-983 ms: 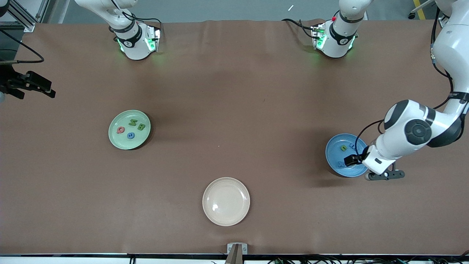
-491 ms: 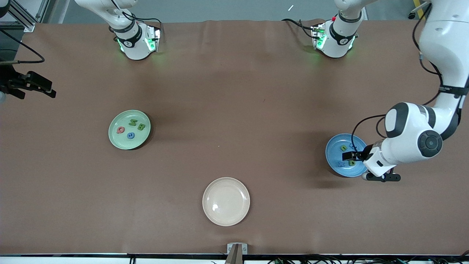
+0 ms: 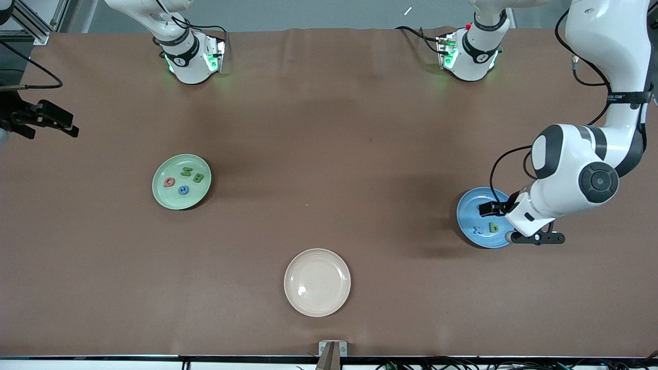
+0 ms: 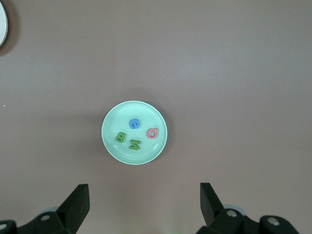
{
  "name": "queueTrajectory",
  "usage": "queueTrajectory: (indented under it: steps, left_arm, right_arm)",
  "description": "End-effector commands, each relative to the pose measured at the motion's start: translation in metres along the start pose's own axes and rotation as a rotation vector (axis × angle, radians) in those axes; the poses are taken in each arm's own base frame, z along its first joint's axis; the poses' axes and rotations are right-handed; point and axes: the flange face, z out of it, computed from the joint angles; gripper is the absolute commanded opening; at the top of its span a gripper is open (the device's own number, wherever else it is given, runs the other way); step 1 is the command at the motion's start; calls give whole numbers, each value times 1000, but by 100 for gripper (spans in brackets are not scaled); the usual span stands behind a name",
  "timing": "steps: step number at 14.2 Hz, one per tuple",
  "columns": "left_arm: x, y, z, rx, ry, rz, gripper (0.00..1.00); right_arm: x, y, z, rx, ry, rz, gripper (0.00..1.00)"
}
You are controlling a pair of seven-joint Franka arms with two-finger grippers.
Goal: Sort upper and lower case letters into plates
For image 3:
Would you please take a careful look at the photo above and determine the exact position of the aluminium frame profile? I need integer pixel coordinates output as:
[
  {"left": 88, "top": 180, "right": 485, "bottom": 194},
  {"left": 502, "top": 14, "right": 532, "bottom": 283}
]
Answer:
[{"left": 0, "top": 0, "right": 70, "bottom": 46}]

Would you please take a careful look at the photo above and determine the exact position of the blue plate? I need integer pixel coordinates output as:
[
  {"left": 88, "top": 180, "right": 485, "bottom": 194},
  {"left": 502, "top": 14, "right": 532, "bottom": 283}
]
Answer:
[{"left": 456, "top": 187, "right": 517, "bottom": 249}]

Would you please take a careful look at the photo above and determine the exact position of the beige plate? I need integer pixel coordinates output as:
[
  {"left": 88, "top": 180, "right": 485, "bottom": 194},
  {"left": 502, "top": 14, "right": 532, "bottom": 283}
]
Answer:
[{"left": 284, "top": 248, "right": 352, "bottom": 318}]

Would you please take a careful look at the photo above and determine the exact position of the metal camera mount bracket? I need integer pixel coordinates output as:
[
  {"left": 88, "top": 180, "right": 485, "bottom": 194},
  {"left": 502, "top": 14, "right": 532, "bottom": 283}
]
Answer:
[{"left": 316, "top": 341, "right": 348, "bottom": 370}]

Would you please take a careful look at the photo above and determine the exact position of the brown table cover sheet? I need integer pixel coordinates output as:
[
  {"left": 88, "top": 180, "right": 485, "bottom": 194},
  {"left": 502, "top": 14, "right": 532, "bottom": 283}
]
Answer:
[{"left": 0, "top": 27, "right": 658, "bottom": 358}]

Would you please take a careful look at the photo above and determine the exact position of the light green plate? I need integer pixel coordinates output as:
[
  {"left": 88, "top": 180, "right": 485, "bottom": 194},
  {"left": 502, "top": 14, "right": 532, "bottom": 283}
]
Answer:
[{"left": 152, "top": 154, "right": 212, "bottom": 211}]

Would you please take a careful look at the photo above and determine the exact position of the black arm base cable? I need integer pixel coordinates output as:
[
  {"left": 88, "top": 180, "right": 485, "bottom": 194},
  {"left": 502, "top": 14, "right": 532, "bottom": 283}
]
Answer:
[
  {"left": 395, "top": 26, "right": 448, "bottom": 54},
  {"left": 154, "top": 0, "right": 229, "bottom": 57}
]

